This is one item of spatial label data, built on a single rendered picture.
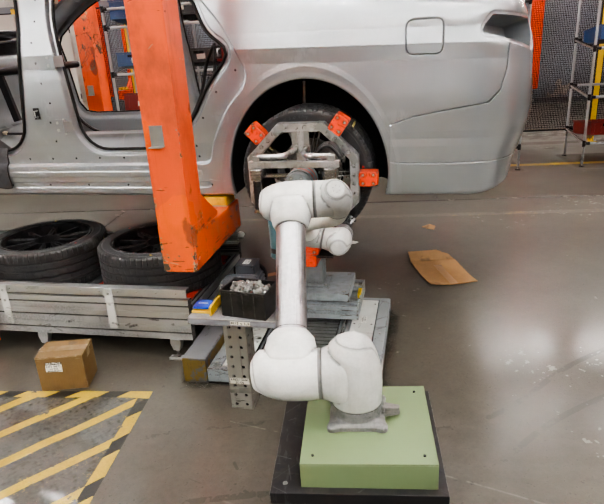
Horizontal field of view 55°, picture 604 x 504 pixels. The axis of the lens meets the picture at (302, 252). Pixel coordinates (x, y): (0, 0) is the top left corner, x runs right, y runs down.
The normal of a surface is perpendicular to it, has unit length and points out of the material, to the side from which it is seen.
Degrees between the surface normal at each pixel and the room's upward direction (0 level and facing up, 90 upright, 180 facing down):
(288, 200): 49
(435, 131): 90
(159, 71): 90
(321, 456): 1
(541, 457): 0
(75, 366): 90
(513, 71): 89
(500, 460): 0
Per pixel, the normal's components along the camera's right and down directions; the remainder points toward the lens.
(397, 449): -0.07, -0.94
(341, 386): -0.11, 0.30
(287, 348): -0.13, -0.48
